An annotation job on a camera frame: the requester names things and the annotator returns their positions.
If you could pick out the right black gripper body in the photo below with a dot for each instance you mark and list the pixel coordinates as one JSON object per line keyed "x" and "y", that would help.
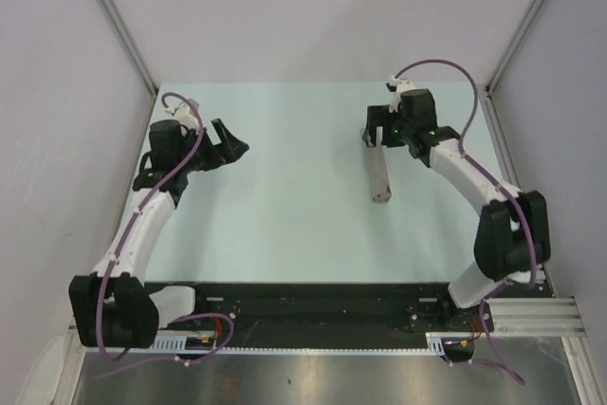
{"x": 398, "y": 134}

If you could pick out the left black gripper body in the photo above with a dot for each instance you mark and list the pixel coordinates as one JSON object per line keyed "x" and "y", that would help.
{"x": 188, "y": 137}

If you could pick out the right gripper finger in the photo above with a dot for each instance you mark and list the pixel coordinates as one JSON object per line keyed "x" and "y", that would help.
{"x": 382, "y": 116}
{"x": 372, "y": 135}

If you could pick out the grey cloth napkin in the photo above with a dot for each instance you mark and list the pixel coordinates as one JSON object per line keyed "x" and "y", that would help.
{"x": 376, "y": 169}

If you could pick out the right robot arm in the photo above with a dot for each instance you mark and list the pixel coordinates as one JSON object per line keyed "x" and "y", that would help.
{"x": 512, "y": 237}

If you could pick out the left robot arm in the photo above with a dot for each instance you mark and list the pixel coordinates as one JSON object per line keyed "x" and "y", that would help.
{"x": 111, "y": 305}

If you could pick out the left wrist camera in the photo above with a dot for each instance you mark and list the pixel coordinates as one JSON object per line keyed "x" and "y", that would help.
{"x": 185, "y": 114}

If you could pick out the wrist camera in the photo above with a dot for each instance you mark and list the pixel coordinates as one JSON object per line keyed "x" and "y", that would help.
{"x": 185, "y": 114}
{"x": 398, "y": 87}

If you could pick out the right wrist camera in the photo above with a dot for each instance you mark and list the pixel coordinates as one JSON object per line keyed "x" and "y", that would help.
{"x": 398, "y": 87}

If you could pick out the right aluminium frame post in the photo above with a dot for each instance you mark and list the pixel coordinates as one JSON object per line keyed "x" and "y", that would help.
{"x": 530, "y": 16}

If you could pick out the aluminium frame post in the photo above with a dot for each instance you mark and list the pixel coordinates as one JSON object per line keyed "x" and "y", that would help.
{"x": 128, "y": 44}
{"x": 530, "y": 16}

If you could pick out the right side aluminium rail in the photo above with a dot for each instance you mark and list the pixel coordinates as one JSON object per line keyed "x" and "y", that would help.
{"x": 498, "y": 138}

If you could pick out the aluminium rail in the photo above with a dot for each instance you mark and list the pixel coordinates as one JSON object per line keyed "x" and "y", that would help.
{"x": 498, "y": 138}
{"x": 536, "y": 317}

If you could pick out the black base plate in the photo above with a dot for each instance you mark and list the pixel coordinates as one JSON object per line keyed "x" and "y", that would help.
{"x": 337, "y": 316}

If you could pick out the left aluminium frame post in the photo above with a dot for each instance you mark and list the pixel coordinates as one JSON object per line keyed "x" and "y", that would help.
{"x": 128, "y": 44}

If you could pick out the front aluminium rail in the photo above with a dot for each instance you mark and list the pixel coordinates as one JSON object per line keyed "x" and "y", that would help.
{"x": 536, "y": 317}

